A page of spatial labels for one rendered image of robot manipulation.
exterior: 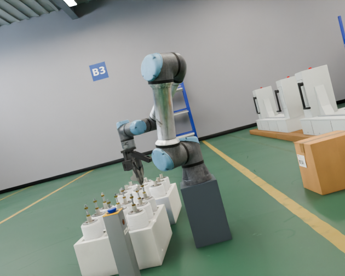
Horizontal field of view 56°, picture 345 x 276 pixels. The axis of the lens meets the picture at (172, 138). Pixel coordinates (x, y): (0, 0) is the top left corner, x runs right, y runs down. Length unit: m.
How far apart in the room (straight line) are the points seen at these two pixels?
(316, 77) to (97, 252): 3.11
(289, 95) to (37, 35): 6.36
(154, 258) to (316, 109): 2.87
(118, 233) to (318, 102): 3.03
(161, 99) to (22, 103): 7.54
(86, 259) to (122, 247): 0.28
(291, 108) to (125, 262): 3.60
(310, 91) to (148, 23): 5.26
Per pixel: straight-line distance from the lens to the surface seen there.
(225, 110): 8.06
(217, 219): 1.61
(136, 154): 1.75
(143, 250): 1.57
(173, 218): 2.08
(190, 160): 1.57
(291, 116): 4.64
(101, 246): 1.62
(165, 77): 1.42
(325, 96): 3.97
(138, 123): 1.65
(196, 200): 1.58
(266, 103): 5.96
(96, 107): 8.22
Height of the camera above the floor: 0.62
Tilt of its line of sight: 3 degrees down
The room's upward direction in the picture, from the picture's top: 15 degrees counter-clockwise
